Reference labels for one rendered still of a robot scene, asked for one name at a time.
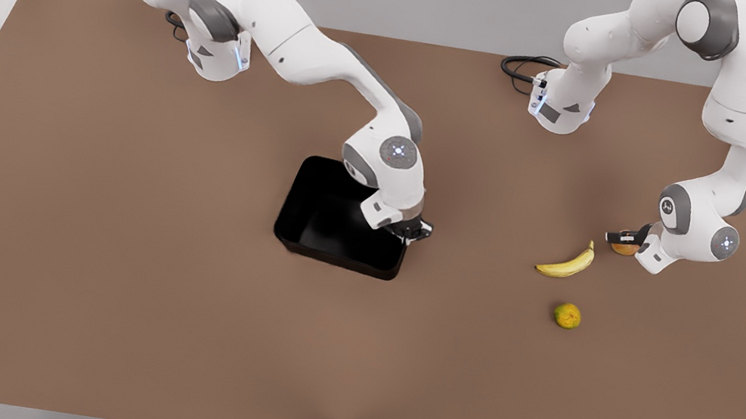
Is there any red yellow apple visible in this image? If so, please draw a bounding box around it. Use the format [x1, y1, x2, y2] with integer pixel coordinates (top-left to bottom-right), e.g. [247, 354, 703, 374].
[609, 239, 642, 259]

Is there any black storage box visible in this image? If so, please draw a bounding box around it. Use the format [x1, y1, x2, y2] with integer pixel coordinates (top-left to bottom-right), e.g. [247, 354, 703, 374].
[268, 151, 421, 284]

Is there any yellow banana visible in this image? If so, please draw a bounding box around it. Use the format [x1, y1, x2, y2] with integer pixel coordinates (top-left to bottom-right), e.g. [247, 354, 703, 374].
[534, 231, 598, 285]

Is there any green yellow orange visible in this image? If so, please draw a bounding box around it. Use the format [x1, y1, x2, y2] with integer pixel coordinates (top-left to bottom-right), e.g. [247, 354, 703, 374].
[550, 301, 584, 332]

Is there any black cable loop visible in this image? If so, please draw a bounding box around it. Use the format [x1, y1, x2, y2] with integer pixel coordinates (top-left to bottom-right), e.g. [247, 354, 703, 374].
[495, 49, 566, 102]
[161, 10, 192, 44]

